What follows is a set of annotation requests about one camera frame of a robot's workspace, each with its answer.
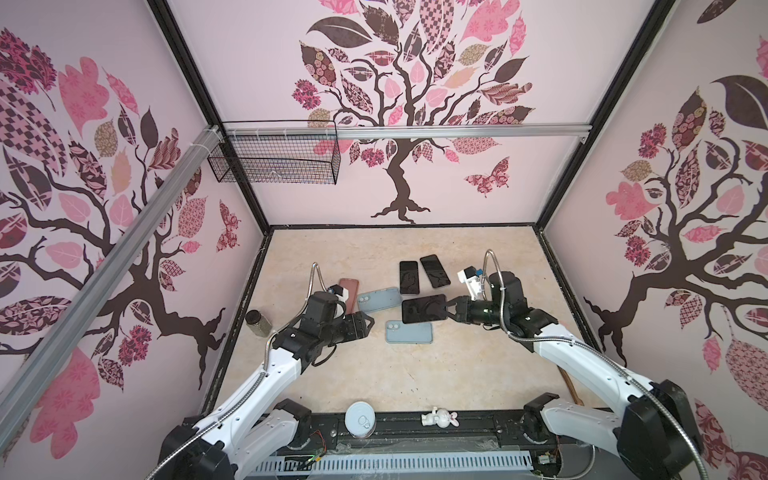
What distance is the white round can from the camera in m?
0.71

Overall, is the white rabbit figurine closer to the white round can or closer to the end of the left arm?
the white round can

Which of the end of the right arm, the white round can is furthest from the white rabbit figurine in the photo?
the end of the right arm

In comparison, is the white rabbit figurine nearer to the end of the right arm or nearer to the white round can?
the white round can

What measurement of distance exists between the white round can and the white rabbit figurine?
14 cm
